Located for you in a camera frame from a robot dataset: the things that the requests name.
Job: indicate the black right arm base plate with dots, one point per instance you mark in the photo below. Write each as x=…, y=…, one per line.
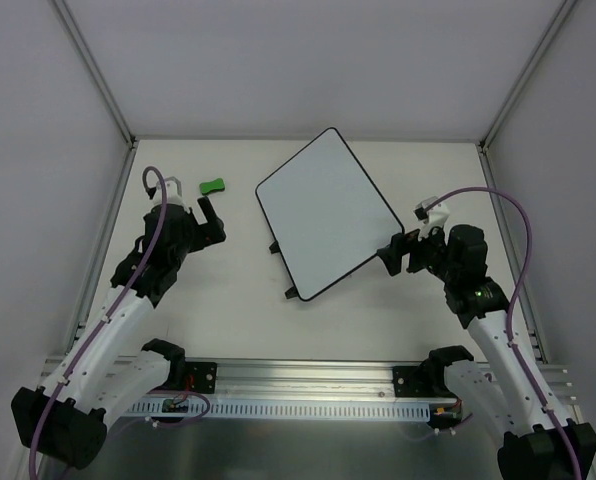
x=411, y=382

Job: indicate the aluminium mounting rail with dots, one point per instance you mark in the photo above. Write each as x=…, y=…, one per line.
x=334, y=380

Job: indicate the right aluminium frame post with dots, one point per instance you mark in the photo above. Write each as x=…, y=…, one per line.
x=555, y=24

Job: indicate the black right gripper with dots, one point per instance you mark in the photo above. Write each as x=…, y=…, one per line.
x=404, y=252

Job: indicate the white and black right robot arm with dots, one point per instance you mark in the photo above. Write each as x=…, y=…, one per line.
x=535, y=435

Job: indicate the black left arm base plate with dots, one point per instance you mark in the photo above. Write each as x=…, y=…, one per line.
x=200, y=377

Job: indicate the whiteboard with rabbit drawing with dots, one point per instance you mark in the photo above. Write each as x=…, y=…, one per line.
x=326, y=215

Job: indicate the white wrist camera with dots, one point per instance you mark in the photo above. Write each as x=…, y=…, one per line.
x=171, y=190
x=433, y=214

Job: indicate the white slotted cable duct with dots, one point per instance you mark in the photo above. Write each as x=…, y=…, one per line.
x=397, y=411

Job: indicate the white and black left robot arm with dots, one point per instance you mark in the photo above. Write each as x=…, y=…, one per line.
x=68, y=416

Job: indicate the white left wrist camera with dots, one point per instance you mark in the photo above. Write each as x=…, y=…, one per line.
x=171, y=190

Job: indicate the left aluminium frame post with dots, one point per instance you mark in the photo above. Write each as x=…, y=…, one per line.
x=85, y=54

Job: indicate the aluminium frame post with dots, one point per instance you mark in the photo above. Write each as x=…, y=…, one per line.
x=555, y=24
x=85, y=54

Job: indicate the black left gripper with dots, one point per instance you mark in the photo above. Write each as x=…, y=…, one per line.
x=206, y=232

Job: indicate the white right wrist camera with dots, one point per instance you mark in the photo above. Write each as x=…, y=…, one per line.
x=433, y=214

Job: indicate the green bone-shaped whiteboard eraser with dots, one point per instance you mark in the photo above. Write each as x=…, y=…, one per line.
x=213, y=186

